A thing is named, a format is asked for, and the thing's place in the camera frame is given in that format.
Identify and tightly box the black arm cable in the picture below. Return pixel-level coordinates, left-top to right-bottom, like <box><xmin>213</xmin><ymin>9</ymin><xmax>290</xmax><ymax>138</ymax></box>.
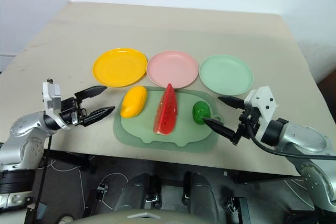
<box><xmin>27</xmin><ymin>133</ymin><xmax>53</xmax><ymax>224</ymax></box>
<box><xmin>246</xmin><ymin>123</ymin><xmax>336</xmax><ymax>161</ymax></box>

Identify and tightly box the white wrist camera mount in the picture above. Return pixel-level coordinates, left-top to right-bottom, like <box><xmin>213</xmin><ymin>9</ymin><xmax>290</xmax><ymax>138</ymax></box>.
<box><xmin>43</xmin><ymin>78</ymin><xmax>64</xmax><ymax>120</ymax></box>
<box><xmin>244</xmin><ymin>86</ymin><xmax>279</xmax><ymax>141</ymax></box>

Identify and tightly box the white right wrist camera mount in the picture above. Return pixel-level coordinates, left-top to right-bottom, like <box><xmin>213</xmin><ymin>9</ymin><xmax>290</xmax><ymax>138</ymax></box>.
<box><xmin>244</xmin><ymin>86</ymin><xmax>279</xmax><ymax>141</ymax></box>

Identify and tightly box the pink plate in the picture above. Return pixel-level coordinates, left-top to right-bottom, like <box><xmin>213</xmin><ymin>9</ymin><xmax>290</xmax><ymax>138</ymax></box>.
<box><xmin>146</xmin><ymin>50</ymin><xmax>199</xmax><ymax>90</ymax></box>

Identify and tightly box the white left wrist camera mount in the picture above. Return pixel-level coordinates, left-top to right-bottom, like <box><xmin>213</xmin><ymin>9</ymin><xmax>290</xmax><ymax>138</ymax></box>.
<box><xmin>43</xmin><ymin>78</ymin><xmax>64</xmax><ymax>120</ymax></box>

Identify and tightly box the red watermelon slice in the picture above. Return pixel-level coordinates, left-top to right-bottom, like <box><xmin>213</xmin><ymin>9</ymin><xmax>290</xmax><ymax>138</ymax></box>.
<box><xmin>153</xmin><ymin>83</ymin><xmax>180</xmax><ymax>136</ymax></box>

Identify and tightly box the beige rounded robot body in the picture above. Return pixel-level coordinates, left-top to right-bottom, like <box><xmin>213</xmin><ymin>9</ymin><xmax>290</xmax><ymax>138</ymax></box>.
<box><xmin>69</xmin><ymin>207</ymin><xmax>238</xmax><ymax>224</ymax></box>

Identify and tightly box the yellow plate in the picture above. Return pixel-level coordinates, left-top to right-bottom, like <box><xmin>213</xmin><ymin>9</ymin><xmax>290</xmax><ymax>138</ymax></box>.
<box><xmin>92</xmin><ymin>47</ymin><xmax>148</xmax><ymax>89</ymax></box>

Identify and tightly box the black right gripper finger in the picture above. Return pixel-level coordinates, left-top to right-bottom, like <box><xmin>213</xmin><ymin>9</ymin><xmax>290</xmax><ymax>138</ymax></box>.
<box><xmin>203</xmin><ymin>118</ymin><xmax>238</xmax><ymax>146</ymax></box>
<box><xmin>217</xmin><ymin>96</ymin><xmax>247</xmax><ymax>110</ymax></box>

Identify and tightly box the green silicone tray mat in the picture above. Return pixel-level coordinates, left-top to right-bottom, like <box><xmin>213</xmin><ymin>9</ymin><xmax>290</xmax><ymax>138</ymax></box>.
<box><xmin>112</xmin><ymin>86</ymin><xmax>224</xmax><ymax>154</ymax></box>

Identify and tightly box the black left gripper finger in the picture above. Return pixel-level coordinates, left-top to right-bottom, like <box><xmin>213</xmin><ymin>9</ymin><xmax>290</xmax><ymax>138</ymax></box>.
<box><xmin>78</xmin><ymin>105</ymin><xmax>117</xmax><ymax>127</ymax></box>
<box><xmin>74</xmin><ymin>85</ymin><xmax>109</xmax><ymax>104</ymax></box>

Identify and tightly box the yellow mango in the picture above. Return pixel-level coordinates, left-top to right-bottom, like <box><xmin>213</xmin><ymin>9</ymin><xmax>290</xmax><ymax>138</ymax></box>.
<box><xmin>120</xmin><ymin>86</ymin><xmax>148</xmax><ymax>119</ymax></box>

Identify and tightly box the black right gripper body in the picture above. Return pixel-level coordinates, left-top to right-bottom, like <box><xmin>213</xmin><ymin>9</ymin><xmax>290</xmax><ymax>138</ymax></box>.
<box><xmin>234</xmin><ymin>103</ymin><xmax>264</xmax><ymax>146</ymax></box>

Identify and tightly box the dark rounded shape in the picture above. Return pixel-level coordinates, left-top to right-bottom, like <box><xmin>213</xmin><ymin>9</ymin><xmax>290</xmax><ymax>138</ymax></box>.
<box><xmin>183</xmin><ymin>172</ymin><xmax>221</xmax><ymax>215</ymax></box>
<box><xmin>113</xmin><ymin>172</ymin><xmax>161</xmax><ymax>212</ymax></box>

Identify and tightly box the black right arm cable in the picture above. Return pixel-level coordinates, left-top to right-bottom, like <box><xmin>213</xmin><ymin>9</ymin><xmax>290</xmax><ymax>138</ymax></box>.
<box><xmin>246</xmin><ymin>123</ymin><xmax>336</xmax><ymax>161</ymax></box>

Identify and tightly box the green pepper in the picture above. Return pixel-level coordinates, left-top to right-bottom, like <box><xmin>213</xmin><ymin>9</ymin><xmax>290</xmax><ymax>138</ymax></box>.
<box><xmin>192</xmin><ymin>101</ymin><xmax>212</xmax><ymax>126</ymax></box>

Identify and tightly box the thin white floor cable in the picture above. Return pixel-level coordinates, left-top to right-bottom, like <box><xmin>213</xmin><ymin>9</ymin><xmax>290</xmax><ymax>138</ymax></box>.
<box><xmin>99</xmin><ymin>172</ymin><xmax>130</xmax><ymax>210</ymax></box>

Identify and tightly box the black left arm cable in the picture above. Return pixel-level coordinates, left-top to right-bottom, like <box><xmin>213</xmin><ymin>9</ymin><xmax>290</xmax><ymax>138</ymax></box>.
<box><xmin>27</xmin><ymin>133</ymin><xmax>53</xmax><ymax>224</ymax></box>

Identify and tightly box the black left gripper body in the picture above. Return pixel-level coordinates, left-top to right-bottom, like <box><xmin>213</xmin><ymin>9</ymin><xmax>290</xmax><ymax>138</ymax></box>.
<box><xmin>59</xmin><ymin>97</ymin><xmax>88</xmax><ymax>130</ymax></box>

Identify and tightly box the light green plate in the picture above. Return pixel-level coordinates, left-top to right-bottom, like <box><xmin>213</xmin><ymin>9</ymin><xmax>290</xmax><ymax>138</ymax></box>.
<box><xmin>198</xmin><ymin>55</ymin><xmax>255</xmax><ymax>97</ymax></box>

